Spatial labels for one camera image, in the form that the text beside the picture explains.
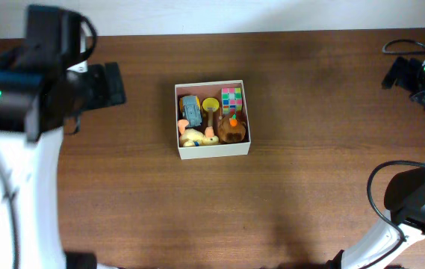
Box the yellow grey toy truck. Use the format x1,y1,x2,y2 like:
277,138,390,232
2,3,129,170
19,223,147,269
179,95,202,128

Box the yellow plush duck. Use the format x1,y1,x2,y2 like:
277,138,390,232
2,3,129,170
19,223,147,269
177,120,219,147

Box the yellow wooden rattle drum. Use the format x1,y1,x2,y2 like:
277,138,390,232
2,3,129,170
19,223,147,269
202,97,220,127

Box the white cardboard box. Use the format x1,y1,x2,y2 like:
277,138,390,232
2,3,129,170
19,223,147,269
175,80,251,160

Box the multicolour puzzle cube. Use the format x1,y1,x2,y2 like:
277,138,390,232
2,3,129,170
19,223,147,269
221,87,243,115

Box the brown plush capybara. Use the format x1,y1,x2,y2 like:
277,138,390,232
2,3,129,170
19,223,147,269
217,114,246,143

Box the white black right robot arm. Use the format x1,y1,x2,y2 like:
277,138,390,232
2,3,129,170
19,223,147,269
325,43,425,269

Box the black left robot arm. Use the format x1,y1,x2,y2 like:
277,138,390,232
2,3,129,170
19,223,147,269
0,4,126,269

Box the black right camera cable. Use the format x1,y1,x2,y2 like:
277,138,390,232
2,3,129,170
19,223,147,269
365,38,425,269

